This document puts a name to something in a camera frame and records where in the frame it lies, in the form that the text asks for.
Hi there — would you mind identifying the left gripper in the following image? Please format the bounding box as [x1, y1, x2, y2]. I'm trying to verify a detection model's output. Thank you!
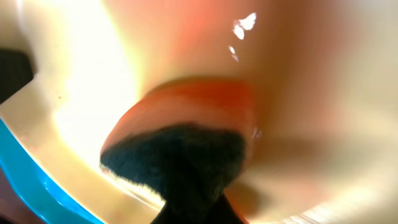
[0, 49, 34, 103]

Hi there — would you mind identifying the yellow-green plate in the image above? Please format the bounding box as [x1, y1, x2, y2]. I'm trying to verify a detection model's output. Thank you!
[1, 1, 397, 223]

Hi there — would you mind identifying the teal plastic tray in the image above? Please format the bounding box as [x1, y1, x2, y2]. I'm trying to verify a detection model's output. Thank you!
[1, 123, 102, 224]

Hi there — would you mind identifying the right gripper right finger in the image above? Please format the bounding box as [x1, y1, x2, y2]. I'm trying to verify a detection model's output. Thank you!
[211, 194, 244, 224]

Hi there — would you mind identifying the orange sponge with green scourer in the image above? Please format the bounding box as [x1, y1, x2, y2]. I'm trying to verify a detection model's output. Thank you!
[99, 78, 259, 218]

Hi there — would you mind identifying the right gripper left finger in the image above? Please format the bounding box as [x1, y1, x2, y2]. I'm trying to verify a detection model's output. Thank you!
[150, 203, 174, 224]

